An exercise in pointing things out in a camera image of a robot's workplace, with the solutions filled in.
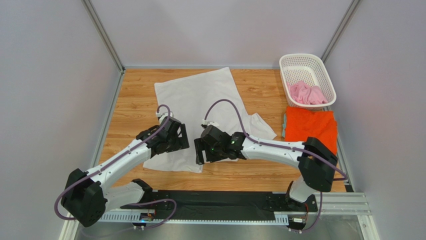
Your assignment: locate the white t shirt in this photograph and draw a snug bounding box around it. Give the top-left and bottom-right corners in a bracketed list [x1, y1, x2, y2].
[143, 67, 277, 173]

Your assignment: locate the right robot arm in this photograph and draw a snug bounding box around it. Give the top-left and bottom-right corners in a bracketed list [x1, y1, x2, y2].
[194, 125, 338, 203]

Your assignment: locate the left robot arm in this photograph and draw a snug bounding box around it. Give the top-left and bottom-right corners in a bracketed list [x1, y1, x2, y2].
[59, 115, 190, 227]

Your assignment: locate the folded orange t shirt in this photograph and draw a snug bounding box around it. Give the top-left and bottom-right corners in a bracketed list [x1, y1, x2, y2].
[284, 106, 338, 155]

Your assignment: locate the pink t shirt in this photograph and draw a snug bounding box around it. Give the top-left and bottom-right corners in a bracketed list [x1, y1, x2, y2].
[287, 81, 329, 105]

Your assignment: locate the white plastic laundry basket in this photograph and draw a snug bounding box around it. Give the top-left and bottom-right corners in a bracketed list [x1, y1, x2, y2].
[278, 53, 337, 111]

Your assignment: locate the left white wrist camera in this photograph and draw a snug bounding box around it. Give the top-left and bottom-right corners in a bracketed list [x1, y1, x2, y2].
[155, 111, 173, 123]

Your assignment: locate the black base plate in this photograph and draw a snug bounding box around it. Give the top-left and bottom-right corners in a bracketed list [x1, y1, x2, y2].
[142, 190, 318, 221]

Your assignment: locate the aluminium frame rail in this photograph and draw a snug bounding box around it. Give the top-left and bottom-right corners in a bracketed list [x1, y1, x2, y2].
[66, 187, 372, 227]

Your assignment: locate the left corner aluminium post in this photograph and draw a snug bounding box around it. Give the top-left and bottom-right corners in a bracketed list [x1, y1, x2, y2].
[81, 0, 126, 74]

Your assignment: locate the corner aluminium post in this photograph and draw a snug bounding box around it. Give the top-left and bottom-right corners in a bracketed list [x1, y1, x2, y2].
[321, 0, 363, 64]
[81, 0, 126, 74]

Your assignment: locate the right corner aluminium post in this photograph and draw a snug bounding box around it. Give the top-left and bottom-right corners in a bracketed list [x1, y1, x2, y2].
[321, 0, 363, 64]

